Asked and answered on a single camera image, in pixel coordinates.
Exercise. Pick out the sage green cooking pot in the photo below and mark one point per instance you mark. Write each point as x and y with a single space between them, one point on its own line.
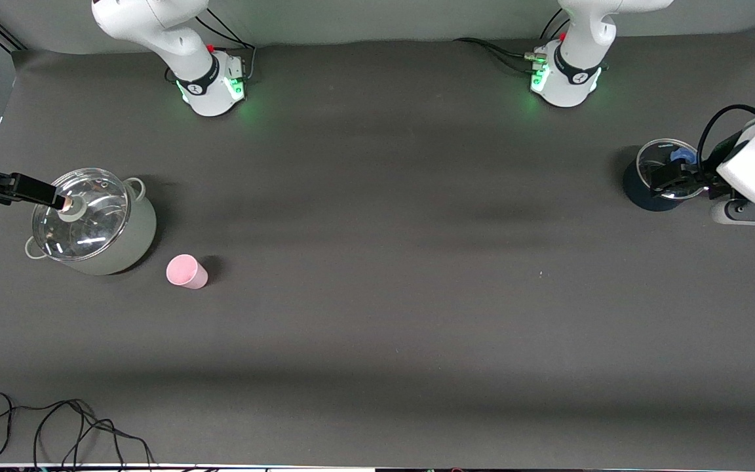
135 239

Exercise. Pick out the glass pot lid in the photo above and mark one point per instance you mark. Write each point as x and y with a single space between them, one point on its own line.
96 229

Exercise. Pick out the dark blue saucepan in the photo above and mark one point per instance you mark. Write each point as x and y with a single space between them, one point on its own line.
636 191

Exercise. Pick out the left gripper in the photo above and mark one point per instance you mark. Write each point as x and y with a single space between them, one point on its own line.
706 177

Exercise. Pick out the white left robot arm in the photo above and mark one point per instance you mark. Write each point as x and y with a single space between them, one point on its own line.
580 65

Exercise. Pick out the glass saucepan lid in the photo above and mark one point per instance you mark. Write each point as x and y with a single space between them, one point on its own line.
653 154

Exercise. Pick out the pink plastic cup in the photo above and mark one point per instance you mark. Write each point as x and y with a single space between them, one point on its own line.
184 270

